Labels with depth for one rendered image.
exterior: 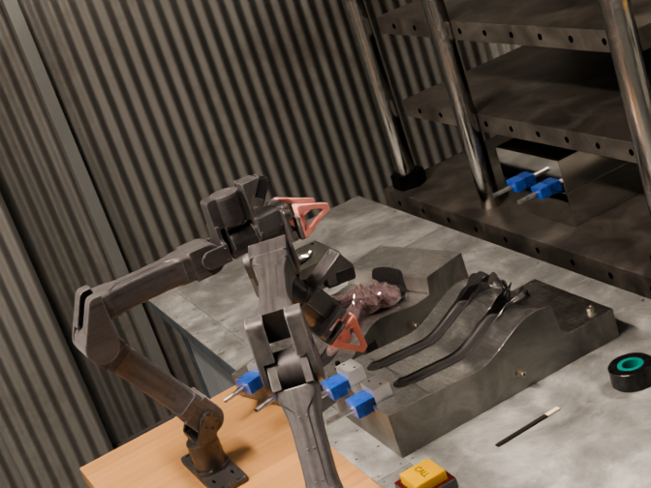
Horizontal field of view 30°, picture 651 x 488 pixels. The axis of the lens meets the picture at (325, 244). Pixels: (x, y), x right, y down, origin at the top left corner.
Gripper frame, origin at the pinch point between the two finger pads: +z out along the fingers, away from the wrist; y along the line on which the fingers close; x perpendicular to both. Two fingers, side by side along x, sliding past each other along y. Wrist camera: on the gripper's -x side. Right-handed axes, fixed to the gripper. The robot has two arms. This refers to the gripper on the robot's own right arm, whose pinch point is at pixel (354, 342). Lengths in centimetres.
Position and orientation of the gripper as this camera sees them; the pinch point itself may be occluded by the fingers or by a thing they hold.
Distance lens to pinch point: 218.9
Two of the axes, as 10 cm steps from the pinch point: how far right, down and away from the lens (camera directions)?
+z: 6.9, 5.6, 4.6
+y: -4.2, -2.0, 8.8
